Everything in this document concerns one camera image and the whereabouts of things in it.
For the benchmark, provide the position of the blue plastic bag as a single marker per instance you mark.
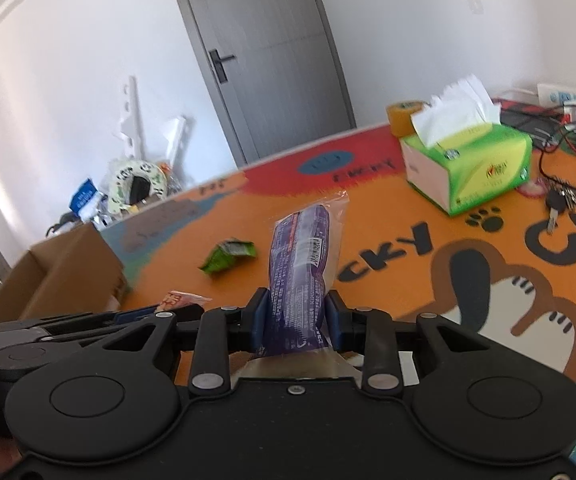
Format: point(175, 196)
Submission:
point(83, 197)

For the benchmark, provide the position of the flat black device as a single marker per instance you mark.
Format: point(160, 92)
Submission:
point(528, 125)

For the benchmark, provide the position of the green snack packet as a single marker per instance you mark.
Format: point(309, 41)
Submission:
point(225, 256)

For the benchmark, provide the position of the panda print round cushion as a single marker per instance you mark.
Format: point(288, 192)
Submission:
point(122, 182)

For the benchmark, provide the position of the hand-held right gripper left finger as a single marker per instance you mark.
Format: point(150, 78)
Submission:
point(260, 322)

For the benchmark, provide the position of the purple snack packet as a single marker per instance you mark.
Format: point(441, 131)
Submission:
point(298, 270)

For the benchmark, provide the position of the cardboard box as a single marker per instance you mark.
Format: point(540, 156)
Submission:
point(67, 270)

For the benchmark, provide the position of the brown tape roll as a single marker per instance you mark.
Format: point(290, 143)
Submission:
point(403, 117)

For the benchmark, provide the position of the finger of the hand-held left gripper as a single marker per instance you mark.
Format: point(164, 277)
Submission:
point(82, 337)
point(132, 316)

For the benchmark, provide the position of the tall white plastic bracket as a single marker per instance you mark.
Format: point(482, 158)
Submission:
point(132, 115)

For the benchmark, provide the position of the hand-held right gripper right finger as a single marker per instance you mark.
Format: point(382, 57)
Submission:
point(337, 327)

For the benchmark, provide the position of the green tissue box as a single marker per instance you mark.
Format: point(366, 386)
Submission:
point(473, 170)

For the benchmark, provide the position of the red white snack packet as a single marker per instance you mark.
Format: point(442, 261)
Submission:
point(182, 300)

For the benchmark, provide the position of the bunch of keys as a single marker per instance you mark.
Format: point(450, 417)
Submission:
point(560, 202)

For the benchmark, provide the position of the grey door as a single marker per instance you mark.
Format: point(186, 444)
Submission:
point(268, 60)

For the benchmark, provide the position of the white power strip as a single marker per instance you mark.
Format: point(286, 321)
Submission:
point(563, 94)

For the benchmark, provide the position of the short white plastic bracket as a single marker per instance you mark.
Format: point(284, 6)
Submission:
point(175, 142)

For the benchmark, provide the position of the black toy figure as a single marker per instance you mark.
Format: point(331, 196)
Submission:
point(60, 225)

